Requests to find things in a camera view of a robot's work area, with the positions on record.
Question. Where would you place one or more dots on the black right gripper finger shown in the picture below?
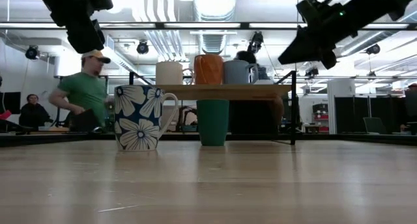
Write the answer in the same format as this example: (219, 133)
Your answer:
(329, 59)
(303, 51)

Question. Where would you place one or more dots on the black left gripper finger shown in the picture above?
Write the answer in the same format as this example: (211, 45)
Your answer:
(84, 38)

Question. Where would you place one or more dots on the clear plastic cup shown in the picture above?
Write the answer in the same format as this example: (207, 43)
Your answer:
(265, 77)

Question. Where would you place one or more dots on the light blue ribbed mug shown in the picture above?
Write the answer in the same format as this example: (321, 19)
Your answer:
(236, 72)

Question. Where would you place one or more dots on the plain white mug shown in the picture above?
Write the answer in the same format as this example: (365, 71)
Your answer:
(168, 73)

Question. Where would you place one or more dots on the orange mug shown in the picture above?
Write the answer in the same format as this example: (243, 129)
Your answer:
(208, 69)

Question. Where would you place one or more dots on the blue white floral mug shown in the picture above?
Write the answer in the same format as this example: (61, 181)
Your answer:
(138, 120)

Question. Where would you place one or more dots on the green cup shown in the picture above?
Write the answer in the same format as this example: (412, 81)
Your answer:
(212, 123)

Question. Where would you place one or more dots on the black ceiling spotlight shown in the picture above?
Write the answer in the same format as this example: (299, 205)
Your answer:
(373, 49)
(142, 48)
(31, 52)
(312, 72)

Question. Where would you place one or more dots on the red storage rack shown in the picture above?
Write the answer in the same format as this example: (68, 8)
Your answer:
(321, 116)

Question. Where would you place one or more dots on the black partition panel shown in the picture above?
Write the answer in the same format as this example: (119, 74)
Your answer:
(352, 113)

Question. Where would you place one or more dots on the black overhead light bar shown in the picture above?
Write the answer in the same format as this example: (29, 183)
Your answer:
(244, 25)

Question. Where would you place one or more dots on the black monitor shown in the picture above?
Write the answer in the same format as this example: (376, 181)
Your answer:
(11, 103)

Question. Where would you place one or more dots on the red object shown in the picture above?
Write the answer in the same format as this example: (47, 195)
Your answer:
(4, 115)

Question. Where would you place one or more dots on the black hanging camera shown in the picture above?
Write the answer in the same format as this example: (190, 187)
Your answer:
(256, 41)

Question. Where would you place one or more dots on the wooden shelf with black frame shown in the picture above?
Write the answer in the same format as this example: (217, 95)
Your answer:
(254, 91)

